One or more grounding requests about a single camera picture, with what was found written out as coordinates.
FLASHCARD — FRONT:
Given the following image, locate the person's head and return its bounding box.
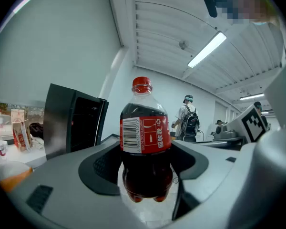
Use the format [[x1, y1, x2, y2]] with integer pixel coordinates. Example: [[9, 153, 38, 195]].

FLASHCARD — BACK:
[[214, 0, 281, 26]]

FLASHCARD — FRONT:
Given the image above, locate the clear bottle red cap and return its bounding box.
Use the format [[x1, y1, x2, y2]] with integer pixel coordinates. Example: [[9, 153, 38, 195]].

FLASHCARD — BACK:
[[0, 129, 8, 161]]

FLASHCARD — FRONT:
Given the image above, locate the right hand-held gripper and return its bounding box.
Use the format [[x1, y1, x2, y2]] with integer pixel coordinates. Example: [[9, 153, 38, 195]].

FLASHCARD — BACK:
[[225, 56, 286, 229]]

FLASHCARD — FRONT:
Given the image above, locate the white round table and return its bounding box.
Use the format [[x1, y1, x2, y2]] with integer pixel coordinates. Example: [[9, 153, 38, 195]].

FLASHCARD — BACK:
[[0, 160, 31, 181]]

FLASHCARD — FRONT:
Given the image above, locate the dark work desk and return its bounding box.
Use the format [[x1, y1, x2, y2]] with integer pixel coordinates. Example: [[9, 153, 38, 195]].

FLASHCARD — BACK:
[[192, 136, 247, 151]]

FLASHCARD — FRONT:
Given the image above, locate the long ceiling light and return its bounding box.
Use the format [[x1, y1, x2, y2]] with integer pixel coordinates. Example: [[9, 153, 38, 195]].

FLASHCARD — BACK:
[[239, 93, 265, 101], [187, 31, 227, 69]]

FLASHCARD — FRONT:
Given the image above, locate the orange pillow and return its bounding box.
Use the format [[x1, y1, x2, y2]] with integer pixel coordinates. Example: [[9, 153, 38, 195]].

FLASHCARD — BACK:
[[0, 167, 34, 192]]

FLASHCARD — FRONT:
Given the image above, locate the black handbag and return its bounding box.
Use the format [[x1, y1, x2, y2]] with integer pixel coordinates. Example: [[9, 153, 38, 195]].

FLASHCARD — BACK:
[[29, 122, 45, 140]]

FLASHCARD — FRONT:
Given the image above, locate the black refrigerator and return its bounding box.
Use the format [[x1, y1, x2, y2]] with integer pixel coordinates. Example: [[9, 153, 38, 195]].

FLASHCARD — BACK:
[[43, 83, 110, 161]]

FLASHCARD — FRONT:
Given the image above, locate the cola bottle with red cap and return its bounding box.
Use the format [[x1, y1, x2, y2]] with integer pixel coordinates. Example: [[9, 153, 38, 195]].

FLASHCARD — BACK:
[[119, 76, 174, 203]]

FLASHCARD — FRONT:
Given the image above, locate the red white snack bag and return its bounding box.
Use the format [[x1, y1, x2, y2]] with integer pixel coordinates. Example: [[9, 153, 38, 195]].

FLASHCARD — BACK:
[[12, 119, 33, 152]]

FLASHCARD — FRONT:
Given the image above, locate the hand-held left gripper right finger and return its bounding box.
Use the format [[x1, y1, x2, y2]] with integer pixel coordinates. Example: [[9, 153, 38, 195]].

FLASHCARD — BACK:
[[170, 139, 241, 229]]

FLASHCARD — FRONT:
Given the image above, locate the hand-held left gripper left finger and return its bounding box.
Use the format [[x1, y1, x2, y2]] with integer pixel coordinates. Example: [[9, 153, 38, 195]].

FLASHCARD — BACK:
[[8, 141, 148, 229]]

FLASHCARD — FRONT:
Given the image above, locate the black head-worn camera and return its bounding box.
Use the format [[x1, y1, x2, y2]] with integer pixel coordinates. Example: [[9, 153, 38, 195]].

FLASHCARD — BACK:
[[202, 0, 229, 18]]

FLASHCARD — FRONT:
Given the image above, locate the red and white paper bag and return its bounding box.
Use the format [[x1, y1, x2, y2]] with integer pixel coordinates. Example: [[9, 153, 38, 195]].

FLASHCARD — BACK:
[[10, 108, 26, 124]]

